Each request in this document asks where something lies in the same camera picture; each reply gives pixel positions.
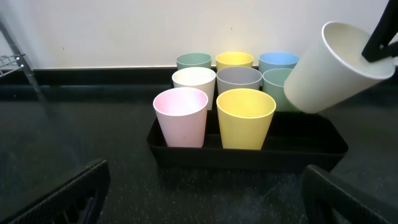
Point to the grey cup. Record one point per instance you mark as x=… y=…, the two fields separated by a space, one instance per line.
x=238 y=79

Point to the blue cup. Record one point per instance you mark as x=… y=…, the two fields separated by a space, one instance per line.
x=276 y=60

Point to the black tray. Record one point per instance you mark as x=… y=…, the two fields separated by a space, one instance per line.
x=248 y=158

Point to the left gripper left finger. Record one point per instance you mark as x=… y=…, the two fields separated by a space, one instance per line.
x=62 y=202

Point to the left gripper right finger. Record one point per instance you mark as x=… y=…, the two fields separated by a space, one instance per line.
x=335 y=202

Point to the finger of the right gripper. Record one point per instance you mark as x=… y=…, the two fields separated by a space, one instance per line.
x=381 y=31

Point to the green cup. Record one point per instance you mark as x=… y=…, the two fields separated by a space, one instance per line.
x=275 y=84
x=193 y=59

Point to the white cup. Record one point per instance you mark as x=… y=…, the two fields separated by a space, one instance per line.
x=320 y=77
x=194 y=79

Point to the pink cup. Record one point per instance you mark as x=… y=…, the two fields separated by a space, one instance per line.
x=182 y=121

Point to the yellow cup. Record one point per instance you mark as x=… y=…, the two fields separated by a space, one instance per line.
x=234 y=59
x=244 y=127

